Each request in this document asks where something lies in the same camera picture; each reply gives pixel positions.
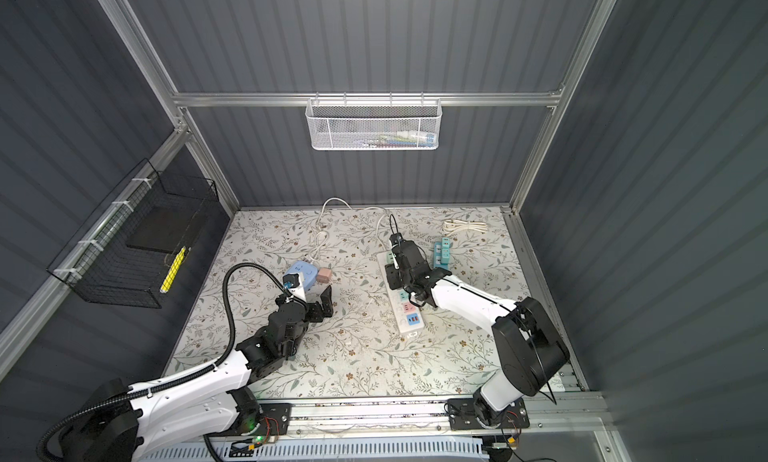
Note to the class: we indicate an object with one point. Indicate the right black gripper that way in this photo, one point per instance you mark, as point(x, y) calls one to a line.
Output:
point(392, 276)

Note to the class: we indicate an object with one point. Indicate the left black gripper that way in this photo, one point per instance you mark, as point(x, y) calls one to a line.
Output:
point(326, 309)

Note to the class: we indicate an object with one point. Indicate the pink charger cube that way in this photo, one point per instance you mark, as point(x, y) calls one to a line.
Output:
point(324, 275)

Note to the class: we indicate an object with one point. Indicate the teal USB power strip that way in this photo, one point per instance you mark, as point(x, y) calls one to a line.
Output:
point(442, 253)

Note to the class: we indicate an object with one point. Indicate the white multicolour power strip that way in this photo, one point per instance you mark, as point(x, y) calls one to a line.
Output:
point(407, 316)

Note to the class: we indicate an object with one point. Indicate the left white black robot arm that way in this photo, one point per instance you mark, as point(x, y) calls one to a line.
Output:
point(124, 422)

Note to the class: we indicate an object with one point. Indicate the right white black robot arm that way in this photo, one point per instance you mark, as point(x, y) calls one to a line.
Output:
point(530, 348)

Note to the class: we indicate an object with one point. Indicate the blue triangular socket adapter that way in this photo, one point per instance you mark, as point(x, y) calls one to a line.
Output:
point(308, 270)

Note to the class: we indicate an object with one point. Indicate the floral table mat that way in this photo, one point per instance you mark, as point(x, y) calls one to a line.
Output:
point(359, 351)

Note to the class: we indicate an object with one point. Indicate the yellow marker pen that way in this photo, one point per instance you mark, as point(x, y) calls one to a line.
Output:
point(173, 270)

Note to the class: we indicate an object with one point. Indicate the black pad in basket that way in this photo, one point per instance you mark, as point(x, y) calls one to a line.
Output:
point(166, 230)

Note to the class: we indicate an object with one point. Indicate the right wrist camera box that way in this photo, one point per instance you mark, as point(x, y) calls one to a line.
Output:
point(407, 254)

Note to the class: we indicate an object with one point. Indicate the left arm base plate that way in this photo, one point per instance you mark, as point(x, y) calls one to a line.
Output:
point(271, 419)

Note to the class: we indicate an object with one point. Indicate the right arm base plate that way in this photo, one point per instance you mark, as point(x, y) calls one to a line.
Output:
point(465, 415)

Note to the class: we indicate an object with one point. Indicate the white wire mesh basket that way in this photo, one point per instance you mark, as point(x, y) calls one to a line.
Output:
point(376, 127)

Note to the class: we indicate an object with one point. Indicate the black wire wall basket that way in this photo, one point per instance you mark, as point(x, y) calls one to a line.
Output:
point(132, 254)

